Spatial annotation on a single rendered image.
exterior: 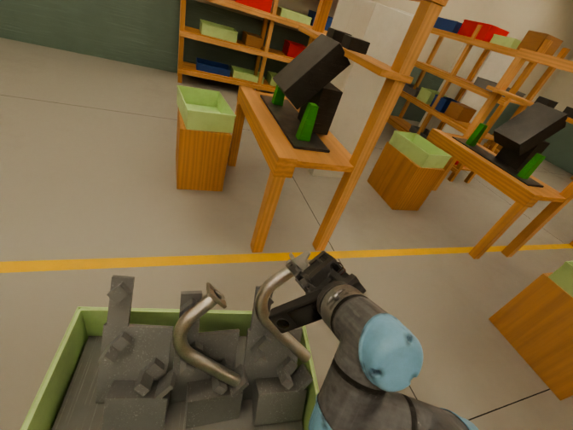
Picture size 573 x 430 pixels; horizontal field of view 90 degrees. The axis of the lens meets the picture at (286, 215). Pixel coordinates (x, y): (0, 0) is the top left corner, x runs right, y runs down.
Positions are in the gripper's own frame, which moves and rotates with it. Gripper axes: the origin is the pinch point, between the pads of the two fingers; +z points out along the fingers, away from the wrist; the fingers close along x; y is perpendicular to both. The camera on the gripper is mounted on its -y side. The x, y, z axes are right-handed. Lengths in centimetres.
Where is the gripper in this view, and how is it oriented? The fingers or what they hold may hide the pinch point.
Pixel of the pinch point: (292, 270)
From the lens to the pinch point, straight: 67.2
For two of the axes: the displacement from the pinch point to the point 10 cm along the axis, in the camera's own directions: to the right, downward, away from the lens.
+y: 7.7, -6.3, 1.3
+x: -5.7, -7.6, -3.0
